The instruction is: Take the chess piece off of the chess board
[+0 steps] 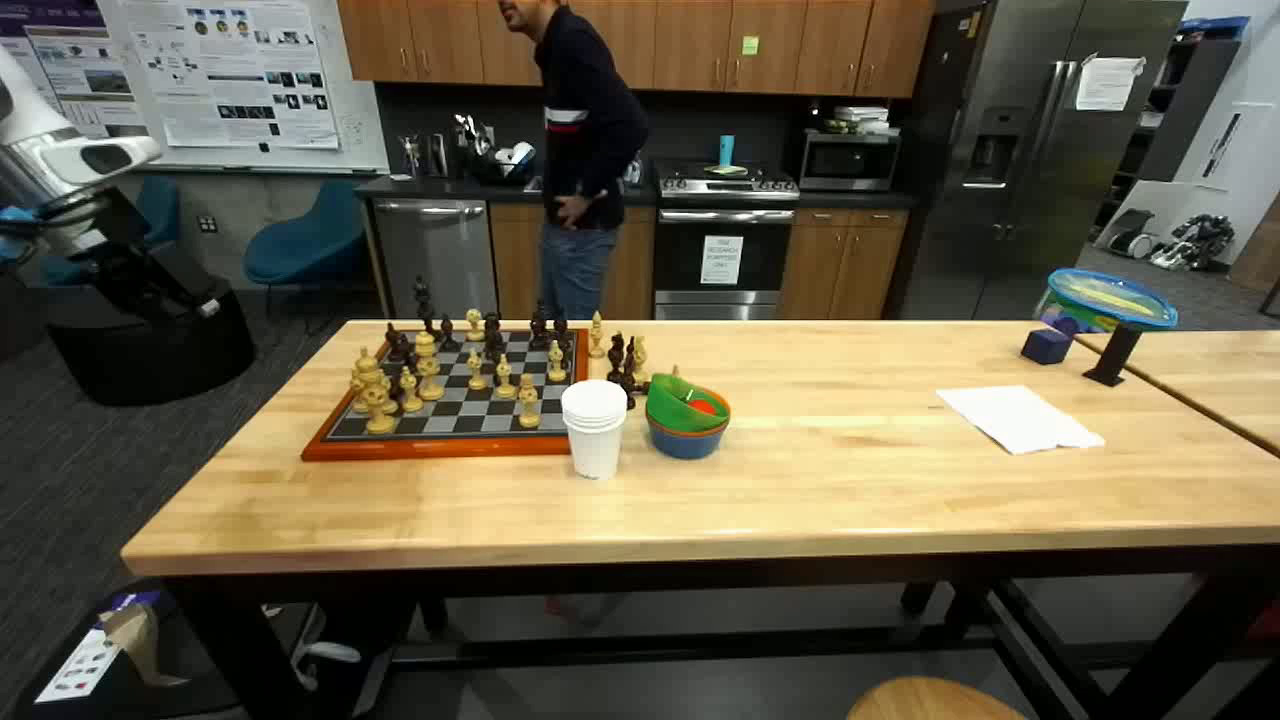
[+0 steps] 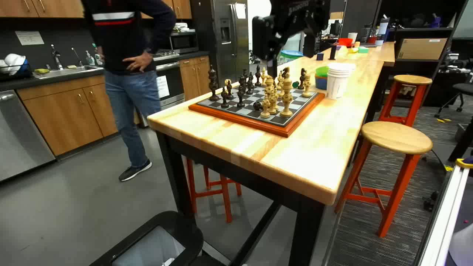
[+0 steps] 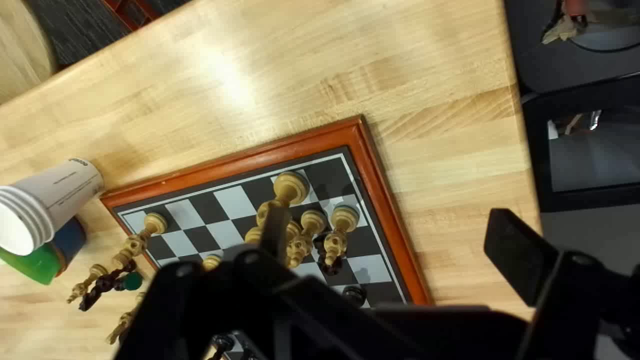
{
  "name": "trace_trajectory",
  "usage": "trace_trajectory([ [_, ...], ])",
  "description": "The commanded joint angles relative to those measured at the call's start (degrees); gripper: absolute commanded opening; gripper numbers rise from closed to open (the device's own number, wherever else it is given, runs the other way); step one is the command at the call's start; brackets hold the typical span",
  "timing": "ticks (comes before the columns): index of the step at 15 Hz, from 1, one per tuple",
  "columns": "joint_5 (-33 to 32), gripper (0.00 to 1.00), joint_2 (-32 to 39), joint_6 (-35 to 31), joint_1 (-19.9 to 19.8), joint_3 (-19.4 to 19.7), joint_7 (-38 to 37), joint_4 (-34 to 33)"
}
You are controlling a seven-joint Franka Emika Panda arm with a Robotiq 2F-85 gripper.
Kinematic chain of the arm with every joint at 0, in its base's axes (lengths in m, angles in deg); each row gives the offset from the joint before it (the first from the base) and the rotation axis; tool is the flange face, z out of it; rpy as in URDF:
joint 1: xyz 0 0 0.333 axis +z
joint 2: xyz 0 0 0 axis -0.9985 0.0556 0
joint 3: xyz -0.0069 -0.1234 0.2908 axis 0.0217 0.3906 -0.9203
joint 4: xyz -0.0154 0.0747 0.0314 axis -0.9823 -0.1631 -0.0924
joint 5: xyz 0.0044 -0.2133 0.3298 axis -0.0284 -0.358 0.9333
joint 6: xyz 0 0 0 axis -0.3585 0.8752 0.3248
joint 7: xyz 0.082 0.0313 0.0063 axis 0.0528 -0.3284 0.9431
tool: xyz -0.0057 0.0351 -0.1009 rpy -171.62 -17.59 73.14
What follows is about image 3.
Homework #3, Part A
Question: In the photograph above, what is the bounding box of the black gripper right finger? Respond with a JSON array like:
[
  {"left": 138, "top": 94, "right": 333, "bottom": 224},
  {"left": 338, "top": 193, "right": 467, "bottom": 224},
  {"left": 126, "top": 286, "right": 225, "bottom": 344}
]
[{"left": 484, "top": 209, "right": 640, "bottom": 360}]

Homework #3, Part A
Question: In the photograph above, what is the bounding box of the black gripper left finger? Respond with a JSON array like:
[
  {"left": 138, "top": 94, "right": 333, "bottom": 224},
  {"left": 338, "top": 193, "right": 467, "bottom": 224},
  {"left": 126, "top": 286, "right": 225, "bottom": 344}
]
[{"left": 113, "top": 249, "right": 313, "bottom": 360}]

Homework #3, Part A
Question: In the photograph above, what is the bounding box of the dark wooden chess piece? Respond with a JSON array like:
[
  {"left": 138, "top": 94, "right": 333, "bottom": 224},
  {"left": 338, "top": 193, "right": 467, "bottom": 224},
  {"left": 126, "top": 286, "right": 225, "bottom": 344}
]
[{"left": 77, "top": 262, "right": 143, "bottom": 313}]

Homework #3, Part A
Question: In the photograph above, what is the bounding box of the light wooden chess piece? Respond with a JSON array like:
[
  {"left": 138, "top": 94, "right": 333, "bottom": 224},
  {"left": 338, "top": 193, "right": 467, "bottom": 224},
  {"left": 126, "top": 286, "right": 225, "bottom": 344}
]
[
  {"left": 255, "top": 173, "right": 307, "bottom": 226},
  {"left": 113, "top": 212, "right": 168, "bottom": 266},
  {"left": 285, "top": 211, "right": 325, "bottom": 269},
  {"left": 321, "top": 205, "right": 360, "bottom": 266}
]

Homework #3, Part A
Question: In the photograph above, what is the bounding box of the wooden framed chess board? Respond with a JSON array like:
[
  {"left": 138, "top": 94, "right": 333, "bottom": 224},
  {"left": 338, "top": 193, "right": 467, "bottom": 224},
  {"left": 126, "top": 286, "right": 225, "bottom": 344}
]
[{"left": 101, "top": 116, "right": 431, "bottom": 307}]

